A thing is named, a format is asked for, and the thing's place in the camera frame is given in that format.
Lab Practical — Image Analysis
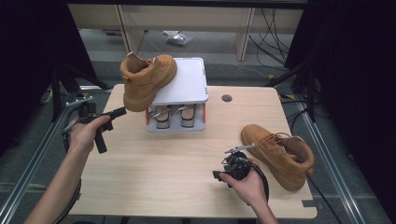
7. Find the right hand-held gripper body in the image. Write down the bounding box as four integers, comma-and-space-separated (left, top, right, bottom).
221, 143, 256, 182

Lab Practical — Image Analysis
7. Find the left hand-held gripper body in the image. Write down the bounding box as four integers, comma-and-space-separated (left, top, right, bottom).
64, 96, 114, 154

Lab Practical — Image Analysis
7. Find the tan suede boot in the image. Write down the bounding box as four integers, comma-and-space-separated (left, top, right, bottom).
120, 51, 178, 113
240, 124, 316, 192

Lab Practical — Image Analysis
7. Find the black rhinestone strap sandal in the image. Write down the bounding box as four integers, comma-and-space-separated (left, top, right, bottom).
148, 105, 172, 130
173, 105, 197, 129

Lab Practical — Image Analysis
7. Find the white two-tier shoe rack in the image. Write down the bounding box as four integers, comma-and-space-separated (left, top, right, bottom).
138, 57, 209, 134

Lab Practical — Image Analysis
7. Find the person's right hand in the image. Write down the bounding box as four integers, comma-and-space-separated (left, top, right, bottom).
219, 158, 269, 207

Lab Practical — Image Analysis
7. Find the person's left hand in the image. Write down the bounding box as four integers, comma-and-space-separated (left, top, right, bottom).
68, 115, 112, 155

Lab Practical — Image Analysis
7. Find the black metal stand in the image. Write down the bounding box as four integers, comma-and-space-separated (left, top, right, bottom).
264, 62, 317, 123
50, 62, 110, 122

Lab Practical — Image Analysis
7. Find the black curtain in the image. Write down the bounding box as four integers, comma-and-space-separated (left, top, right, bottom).
284, 0, 396, 218
0, 0, 97, 157

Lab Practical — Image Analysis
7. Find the clear plastic bag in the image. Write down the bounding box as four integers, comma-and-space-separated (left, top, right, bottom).
161, 30, 194, 47

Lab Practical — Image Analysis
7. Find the beige background desk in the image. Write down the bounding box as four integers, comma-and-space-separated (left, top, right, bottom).
67, 0, 309, 62

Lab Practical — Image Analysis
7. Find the right hand-held gripper cable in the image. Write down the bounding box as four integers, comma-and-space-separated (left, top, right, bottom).
236, 157, 271, 203

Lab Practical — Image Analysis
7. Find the hand-held gripper cable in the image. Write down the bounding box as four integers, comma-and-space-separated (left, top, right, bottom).
52, 119, 83, 224
236, 157, 271, 203

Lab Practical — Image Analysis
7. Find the left hand-held gripper cable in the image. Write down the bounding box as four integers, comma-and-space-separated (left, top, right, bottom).
52, 119, 83, 224

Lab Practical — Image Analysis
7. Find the white floor cable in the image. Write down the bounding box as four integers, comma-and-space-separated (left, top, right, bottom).
40, 88, 54, 105

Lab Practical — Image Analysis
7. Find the aluminium floor rail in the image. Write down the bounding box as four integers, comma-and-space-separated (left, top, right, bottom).
295, 99, 368, 224
0, 92, 78, 224

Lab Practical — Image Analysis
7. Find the thin black floor cable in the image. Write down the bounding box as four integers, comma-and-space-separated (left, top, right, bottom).
306, 174, 344, 224

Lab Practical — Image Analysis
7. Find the bundle of black cables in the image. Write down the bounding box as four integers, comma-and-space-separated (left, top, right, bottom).
248, 7, 295, 68

